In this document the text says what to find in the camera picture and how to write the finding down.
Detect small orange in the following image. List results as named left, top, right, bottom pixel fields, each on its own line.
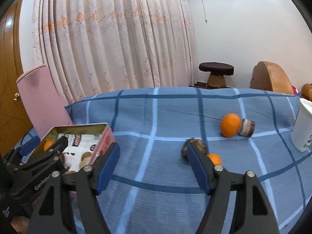
left=43, top=141, right=54, bottom=151

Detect dark brown taro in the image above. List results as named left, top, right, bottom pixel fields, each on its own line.
left=181, top=138, right=209, bottom=162

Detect small yellow-green fruit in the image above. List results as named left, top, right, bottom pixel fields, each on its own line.
left=81, top=152, right=92, bottom=161

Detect wooden door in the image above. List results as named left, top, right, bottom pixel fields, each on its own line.
left=0, top=0, right=32, bottom=156

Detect pink chair back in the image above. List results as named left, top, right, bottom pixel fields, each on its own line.
left=16, top=65, right=72, bottom=138

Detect printed card in box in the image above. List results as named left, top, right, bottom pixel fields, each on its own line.
left=57, top=133, right=101, bottom=172

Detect pink tin box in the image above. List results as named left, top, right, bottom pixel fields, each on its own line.
left=27, top=123, right=116, bottom=173

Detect white paper cup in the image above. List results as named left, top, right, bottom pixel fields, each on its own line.
left=290, top=98, right=312, bottom=152

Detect pink clothes on sofa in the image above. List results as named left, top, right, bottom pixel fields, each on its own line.
left=292, top=86, right=299, bottom=95

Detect tan leather sofa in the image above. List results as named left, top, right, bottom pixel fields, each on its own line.
left=301, top=83, right=312, bottom=101

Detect tan leather armchair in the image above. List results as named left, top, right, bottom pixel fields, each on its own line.
left=250, top=61, right=294, bottom=95

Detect pink floral curtain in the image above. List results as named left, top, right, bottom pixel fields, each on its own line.
left=32, top=0, right=198, bottom=104

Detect dark round stool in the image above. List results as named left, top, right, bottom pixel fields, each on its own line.
left=199, top=62, right=234, bottom=88

